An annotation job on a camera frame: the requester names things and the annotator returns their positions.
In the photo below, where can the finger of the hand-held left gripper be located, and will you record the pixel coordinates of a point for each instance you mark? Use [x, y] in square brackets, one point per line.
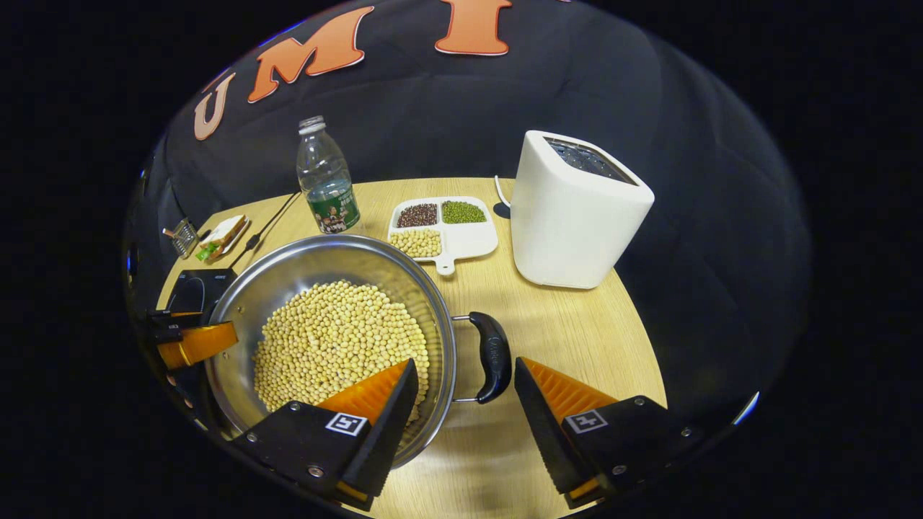
[166, 317]
[198, 342]

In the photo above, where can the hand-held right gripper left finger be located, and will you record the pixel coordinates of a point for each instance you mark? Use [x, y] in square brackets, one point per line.
[389, 425]

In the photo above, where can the white divided plate with beans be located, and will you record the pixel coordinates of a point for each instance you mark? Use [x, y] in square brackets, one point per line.
[469, 241]

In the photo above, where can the small clear glass cup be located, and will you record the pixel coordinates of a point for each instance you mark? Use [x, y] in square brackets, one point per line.
[184, 238]

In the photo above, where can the sandwich on small plate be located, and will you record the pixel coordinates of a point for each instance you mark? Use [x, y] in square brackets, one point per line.
[225, 232]

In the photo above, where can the pile of yellow soybeans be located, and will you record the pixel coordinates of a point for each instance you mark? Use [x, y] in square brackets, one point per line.
[332, 339]

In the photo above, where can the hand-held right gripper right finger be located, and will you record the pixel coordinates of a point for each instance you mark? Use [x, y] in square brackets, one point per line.
[544, 432]

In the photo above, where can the black induction cooktop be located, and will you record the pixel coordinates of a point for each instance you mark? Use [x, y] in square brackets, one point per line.
[195, 288]

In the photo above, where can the clear plastic bottle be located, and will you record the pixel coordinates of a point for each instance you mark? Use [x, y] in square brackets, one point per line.
[328, 187]

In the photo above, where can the white toaster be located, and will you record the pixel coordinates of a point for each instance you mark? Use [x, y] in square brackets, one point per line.
[577, 223]

